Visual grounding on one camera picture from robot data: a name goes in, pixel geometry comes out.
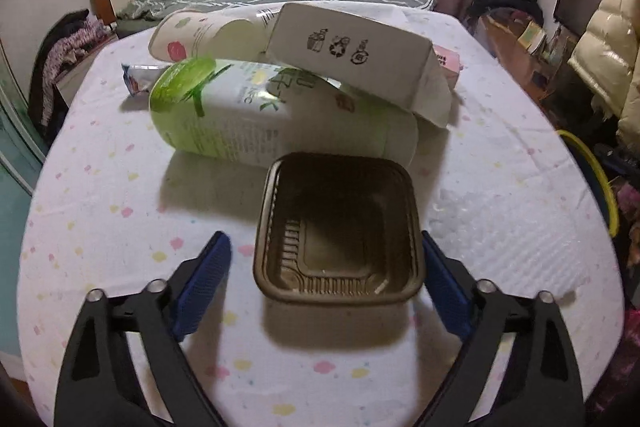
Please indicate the white bottle with pink label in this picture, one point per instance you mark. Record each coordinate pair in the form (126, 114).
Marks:
(200, 34)

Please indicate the teal wardrobe door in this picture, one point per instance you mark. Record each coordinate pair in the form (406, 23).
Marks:
(15, 167)

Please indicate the yellow-rimmed bin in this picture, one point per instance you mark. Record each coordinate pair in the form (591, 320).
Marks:
(612, 207)

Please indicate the cream puffer jacket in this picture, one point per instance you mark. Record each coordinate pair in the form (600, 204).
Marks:
(610, 42)

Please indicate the pile of dark clothes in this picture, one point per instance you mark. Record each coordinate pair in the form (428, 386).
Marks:
(60, 52)

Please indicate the white cardboard carton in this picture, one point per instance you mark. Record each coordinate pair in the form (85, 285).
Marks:
(340, 42)

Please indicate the white spotted tablecloth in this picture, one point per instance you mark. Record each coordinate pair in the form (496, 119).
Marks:
(500, 207)

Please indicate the blue and white snack wrapper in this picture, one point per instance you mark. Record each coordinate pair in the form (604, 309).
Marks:
(137, 79)

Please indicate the small pink and white box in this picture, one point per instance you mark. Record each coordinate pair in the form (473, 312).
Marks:
(450, 67)

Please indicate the green and white bottle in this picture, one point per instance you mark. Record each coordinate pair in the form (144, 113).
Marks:
(240, 122)

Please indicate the brown plastic food tray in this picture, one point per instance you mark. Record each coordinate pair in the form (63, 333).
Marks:
(340, 207)

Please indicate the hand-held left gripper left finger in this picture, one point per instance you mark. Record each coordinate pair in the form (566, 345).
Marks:
(202, 287)

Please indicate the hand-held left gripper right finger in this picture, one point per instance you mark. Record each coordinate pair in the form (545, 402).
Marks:
(447, 292)

